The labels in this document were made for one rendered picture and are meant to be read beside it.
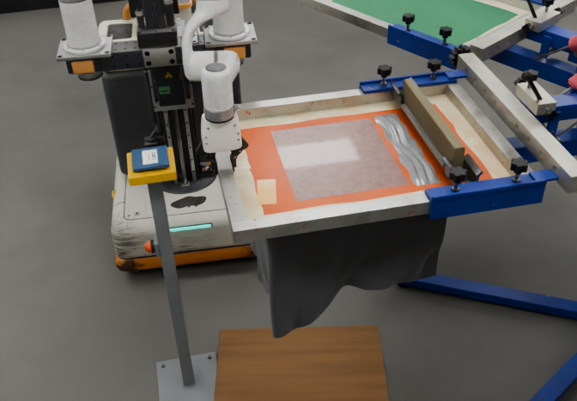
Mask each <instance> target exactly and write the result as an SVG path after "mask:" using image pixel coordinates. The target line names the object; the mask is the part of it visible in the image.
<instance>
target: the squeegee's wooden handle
mask: <svg viewBox="0 0 577 401"><path fill-rule="evenodd" d="M402 94H403V95H404V103H405V104H406V106H407V107H408V108H409V109H410V111H411V112H412V114H413V115H414V117H415V118H416V120H417V121H418V123H419V124H420V126H421V127H422V128H423V129H424V131H425V132H426V134H427V135H428V137H429V138H430V140H431V141H432V143H433V144H434V146H435V147H436V148H437V149H438V151H439V152H440V154H441V155H442V157H443V158H444V157H446V158H448V159H449V160H450V162H451V163H452V164H453V166H454V167H458V166H460V167H462V168H463V162H464V156H465V147H464V145H463V144H462V143H461V142H460V141H459V139H458V138H457V137H456V136H455V134H454V133H453V132H452V130H451V129H450V127H449V126H448V125H447V123H446V122H445V120H444V119H443V118H442V117H441V116H440V115H439V113H438V112H437V111H436V109H435V108H434V106H433V105H432V104H431V102H430V101H429V100H428V98H427V97H426V96H425V94H424V93H423V92H422V91H421V89H420V88H419V87H418V86H417V84H416V83H415V81H414V80H413V79H412V78H409V79H404V82H403V93H402Z"/></svg>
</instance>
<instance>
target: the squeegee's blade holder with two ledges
mask: <svg viewBox="0 0 577 401"><path fill-rule="evenodd" d="M401 108H402V109H403V110H404V112H405V114H406V115H407V117H408V118H409V120H410V122H411V123H412V124H413V125H414V126H415V128H416V130H417V131H418V133H419V134H420V136H421V137H422V139H423V140H424V142H425V143H426V144H427V145H428V147H429V149H430V150H431V152H432V153H433V154H434V156H435V158H436V159H437V161H438V162H439V163H440V165H441V166H442V167H445V166H446V162H445V161H444V159H443V157H442V155H441V154H440V152H439V151H438V149H437V148H436V147H435V146H434V144H433V143H432V141H431V140H430V138H429V137H428V135H427V134H426V132H425V131H424V129H423V128H422V127H421V126H420V124H419V123H418V121H417V120H416V118H415V117H414V115H413V114H412V112H411V111H410V109H409V108H408V107H407V106H406V104H405V103H404V104H401Z"/></svg>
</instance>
